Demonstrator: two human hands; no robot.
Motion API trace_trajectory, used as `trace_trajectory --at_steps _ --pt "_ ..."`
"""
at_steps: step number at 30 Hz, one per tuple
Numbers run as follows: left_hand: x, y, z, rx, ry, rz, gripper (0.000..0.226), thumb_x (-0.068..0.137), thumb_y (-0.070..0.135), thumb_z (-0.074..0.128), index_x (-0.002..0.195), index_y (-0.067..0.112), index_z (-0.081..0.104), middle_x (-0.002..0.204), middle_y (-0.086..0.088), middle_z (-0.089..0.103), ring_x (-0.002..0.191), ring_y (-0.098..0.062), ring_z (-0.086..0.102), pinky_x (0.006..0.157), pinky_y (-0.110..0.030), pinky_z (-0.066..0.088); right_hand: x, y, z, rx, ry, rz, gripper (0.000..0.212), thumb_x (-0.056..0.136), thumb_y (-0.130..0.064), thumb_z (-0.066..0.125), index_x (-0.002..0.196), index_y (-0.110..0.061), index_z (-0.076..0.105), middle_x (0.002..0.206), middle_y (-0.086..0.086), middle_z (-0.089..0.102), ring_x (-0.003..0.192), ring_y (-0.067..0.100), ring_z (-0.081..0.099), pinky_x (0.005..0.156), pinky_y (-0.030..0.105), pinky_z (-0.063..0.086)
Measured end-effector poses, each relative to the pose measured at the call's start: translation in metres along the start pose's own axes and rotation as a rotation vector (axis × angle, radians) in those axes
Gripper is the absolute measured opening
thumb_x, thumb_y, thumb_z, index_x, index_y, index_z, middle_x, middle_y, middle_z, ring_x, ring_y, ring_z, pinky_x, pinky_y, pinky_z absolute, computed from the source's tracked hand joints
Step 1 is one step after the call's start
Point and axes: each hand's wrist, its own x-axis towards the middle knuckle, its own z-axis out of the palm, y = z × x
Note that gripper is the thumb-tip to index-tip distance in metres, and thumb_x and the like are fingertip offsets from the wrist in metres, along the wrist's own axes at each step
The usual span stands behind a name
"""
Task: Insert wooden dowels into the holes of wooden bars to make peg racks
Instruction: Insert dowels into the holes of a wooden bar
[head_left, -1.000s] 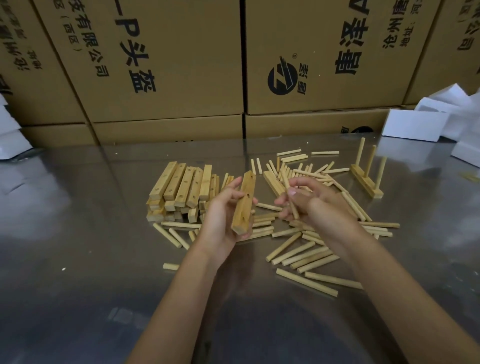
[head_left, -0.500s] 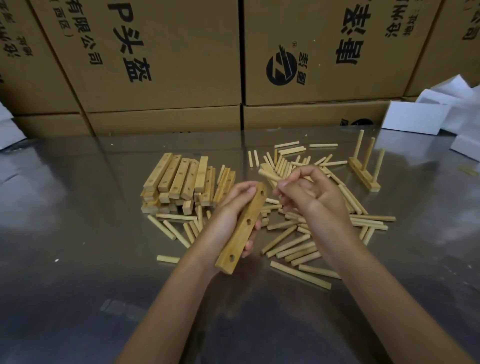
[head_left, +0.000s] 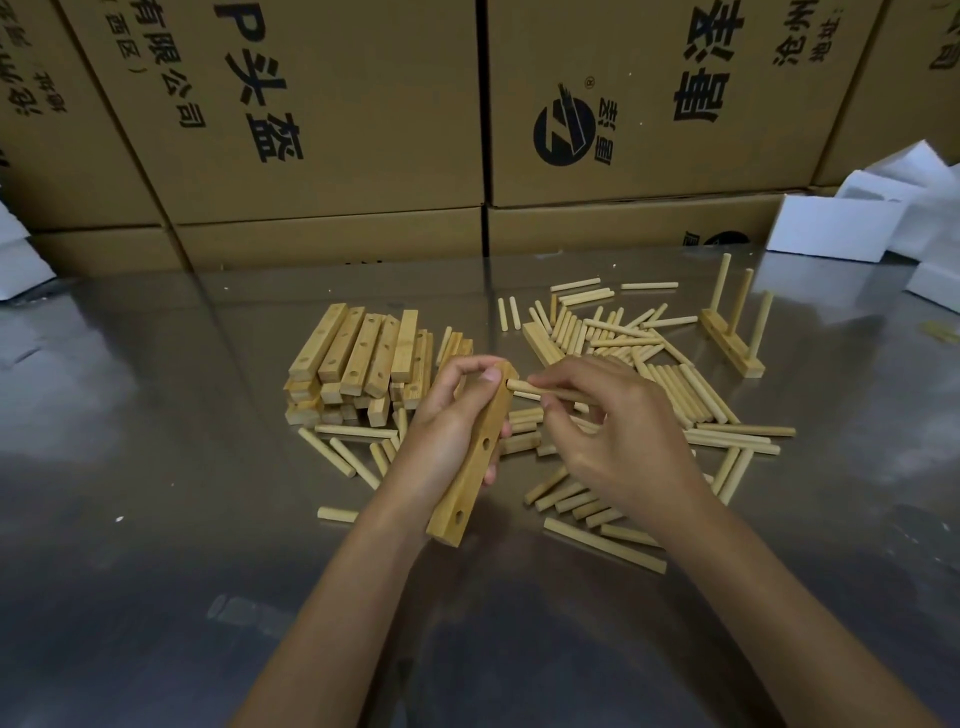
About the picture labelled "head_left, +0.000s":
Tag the pile of drilled wooden bars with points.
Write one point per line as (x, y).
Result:
(315, 345)

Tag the person's left forearm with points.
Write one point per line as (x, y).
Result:
(330, 622)

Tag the round wooden stick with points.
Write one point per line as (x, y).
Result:
(763, 322)
(721, 281)
(742, 296)
(525, 388)

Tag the shiny metal table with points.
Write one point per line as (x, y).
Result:
(135, 465)

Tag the drilled wooden block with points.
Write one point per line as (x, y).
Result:
(465, 487)
(541, 343)
(739, 356)

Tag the clear tape patch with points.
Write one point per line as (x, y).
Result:
(251, 616)

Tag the stack of brown cardboard boxes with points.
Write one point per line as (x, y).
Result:
(390, 112)

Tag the person's left hand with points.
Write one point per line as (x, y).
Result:
(427, 450)

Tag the stack of white foam blocks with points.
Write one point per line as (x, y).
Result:
(19, 270)
(930, 217)

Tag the person's right forearm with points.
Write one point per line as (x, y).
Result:
(787, 622)

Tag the person's right hand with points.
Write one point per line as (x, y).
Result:
(630, 442)

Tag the pile of wooden dowels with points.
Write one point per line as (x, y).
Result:
(675, 390)

